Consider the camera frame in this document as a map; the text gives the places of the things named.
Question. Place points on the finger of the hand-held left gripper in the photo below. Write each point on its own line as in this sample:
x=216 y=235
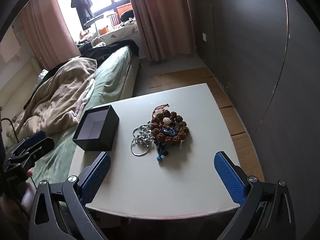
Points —
x=35 y=139
x=43 y=147

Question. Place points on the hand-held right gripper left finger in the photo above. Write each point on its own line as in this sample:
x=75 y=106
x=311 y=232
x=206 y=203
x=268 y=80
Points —
x=97 y=177

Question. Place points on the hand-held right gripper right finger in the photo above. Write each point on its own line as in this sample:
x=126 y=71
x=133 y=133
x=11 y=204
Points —
x=228 y=180

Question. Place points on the black box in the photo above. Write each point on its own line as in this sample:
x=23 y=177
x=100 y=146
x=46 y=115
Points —
x=96 y=127

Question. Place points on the blue pendant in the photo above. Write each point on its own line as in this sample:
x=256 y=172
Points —
x=168 y=131

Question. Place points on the person's left hand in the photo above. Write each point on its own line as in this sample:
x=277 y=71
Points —
x=28 y=196

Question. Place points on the beige blanket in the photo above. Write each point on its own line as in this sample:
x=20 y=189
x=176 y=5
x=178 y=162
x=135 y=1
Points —
x=60 y=92

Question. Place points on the pink curtain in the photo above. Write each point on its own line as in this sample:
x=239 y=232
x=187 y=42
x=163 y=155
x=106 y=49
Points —
x=47 y=30
x=160 y=17

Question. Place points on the black clothes on bed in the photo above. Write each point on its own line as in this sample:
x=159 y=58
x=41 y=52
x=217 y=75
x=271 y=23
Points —
x=105 y=48

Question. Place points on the flattened cardboard sheets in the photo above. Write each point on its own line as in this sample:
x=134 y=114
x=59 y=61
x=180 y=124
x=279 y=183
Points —
x=175 y=76

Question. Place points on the patterned quilt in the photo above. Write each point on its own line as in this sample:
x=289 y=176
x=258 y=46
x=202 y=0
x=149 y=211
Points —
x=117 y=31

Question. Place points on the striped box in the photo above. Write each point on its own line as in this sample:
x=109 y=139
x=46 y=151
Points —
x=114 y=19

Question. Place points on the hanging dark clothes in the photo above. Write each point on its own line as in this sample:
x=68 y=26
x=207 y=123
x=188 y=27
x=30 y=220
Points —
x=82 y=2

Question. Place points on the orange box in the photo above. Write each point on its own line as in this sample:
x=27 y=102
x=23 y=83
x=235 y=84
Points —
x=124 y=8

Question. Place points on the white cloth on wall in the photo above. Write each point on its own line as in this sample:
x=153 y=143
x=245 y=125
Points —
x=10 y=45

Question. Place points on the white wall socket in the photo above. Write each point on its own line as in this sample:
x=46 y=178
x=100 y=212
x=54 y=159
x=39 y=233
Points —
x=204 y=37

